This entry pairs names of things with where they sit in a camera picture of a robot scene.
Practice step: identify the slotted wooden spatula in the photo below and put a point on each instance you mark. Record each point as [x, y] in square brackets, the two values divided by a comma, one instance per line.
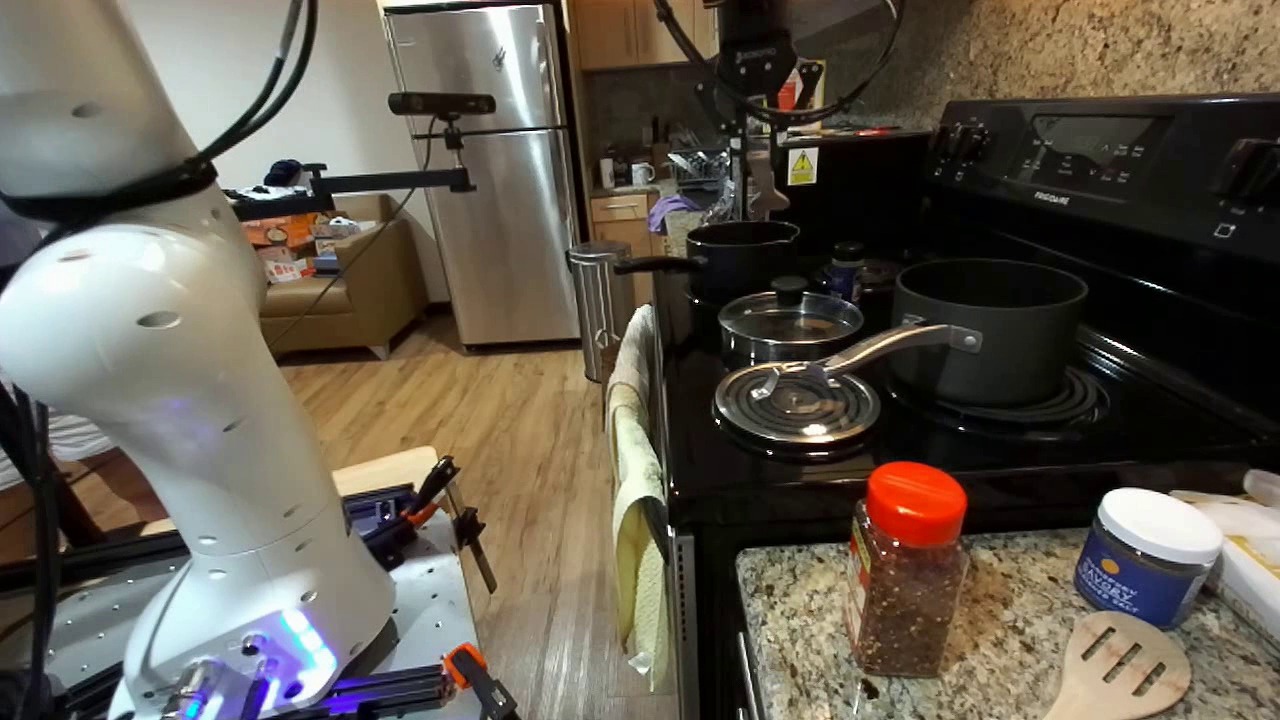
[1174, 666]

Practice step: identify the stainless steel refrigerator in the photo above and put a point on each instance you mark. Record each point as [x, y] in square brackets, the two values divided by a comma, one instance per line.
[513, 242]

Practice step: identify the red lid spice jar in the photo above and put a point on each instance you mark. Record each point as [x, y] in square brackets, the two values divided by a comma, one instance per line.
[906, 587]

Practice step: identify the black box appliance yellow sticker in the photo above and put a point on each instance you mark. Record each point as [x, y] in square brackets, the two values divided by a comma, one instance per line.
[855, 186]

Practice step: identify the wooden board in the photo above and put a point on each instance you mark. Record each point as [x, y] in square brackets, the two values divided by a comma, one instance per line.
[386, 471]

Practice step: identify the black camera boom bar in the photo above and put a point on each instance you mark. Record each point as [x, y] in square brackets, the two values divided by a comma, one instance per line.
[374, 183]

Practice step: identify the large grey saucepan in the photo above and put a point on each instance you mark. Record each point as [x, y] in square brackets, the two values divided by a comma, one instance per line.
[994, 345]

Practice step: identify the black depth sensor bar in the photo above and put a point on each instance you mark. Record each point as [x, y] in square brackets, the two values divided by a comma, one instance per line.
[443, 103]

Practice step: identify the cream kitchen towel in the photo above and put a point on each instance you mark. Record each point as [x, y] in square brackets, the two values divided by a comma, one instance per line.
[632, 466]

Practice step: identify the brown armchair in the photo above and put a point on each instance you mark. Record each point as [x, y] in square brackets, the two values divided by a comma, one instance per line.
[347, 294]

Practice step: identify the pot with glass lid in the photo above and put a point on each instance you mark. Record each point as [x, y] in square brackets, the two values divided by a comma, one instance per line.
[786, 320]

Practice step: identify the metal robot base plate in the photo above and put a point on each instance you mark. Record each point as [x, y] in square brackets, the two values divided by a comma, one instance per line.
[425, 602]

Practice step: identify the yellow red card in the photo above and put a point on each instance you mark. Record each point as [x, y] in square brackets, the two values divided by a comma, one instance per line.
[803, 84]

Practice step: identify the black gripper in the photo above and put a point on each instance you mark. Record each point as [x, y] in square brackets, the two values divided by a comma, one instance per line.
[758, 45]

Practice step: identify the black orange bar clamp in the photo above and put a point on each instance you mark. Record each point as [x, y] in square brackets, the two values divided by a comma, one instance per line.
[425, 507]
[482, 681]

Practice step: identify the steel rimmed flat pan lid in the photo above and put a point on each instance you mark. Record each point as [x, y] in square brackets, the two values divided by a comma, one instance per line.
[803, 420]

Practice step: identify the blue jar white lid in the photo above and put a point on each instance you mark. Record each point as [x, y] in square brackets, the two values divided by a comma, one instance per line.
[1134, 580]

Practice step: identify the black electric stove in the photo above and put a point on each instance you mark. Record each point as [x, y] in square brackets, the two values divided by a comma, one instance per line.
[803, 494]

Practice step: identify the steel trash can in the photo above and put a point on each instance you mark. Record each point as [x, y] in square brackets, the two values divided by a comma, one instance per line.
[599, 315]

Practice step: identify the small dark blue bottle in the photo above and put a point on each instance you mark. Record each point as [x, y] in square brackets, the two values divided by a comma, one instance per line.
[845, 272]

